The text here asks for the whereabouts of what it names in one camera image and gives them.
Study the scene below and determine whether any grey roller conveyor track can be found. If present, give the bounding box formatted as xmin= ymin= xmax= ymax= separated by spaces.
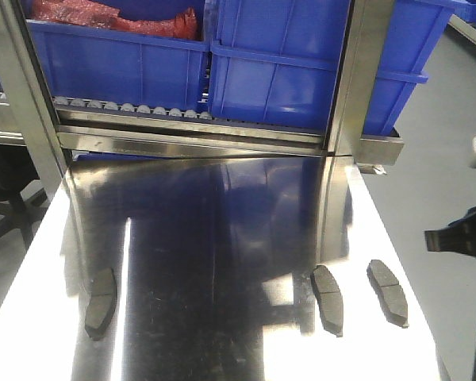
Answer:
xmin=0 ymin=88 xmax=213 ymax=121

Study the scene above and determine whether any red bubble wrap bag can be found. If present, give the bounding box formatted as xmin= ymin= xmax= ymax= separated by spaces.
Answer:
xmin=29 ymin=1 xmax=198 ymax=40

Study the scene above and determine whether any grey brake pad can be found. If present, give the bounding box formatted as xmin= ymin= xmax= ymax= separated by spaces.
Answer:
xmin=84 ymin=267 xmax=117 ymax=341
xmin=367 ymin=260 xmax=409 ymax=328
xmin=311 ymin=265 xmax=344 ymax=337

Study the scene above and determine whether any black office chair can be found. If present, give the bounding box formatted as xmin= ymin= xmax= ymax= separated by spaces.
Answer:
xmin=0 ymin=144 xmax=47 ymax=248

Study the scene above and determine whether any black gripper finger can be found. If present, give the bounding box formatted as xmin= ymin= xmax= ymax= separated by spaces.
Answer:
xmin=424 ymin=206 xmax=476 ymax=258

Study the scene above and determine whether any right blue plastic bin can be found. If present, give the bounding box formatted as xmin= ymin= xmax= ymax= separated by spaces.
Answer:
xmin=209 ymin=1 xmax=463 ymax=136

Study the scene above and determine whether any left blue plastic bin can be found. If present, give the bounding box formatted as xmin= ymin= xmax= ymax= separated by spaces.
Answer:
xmin=21 ymin=1 xmax=209 ymax=111

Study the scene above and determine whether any stainless steel rack frame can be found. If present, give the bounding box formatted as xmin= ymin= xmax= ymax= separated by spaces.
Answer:
xmin=0 ymin=1 xmax=402 ymax=195

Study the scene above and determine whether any blue plastic bin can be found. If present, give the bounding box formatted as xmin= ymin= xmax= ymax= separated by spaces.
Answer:
xmin=21 ymin=1 xmax=209 ymax=111
xmin=209 ymin=1 xmax=463 ymax=136

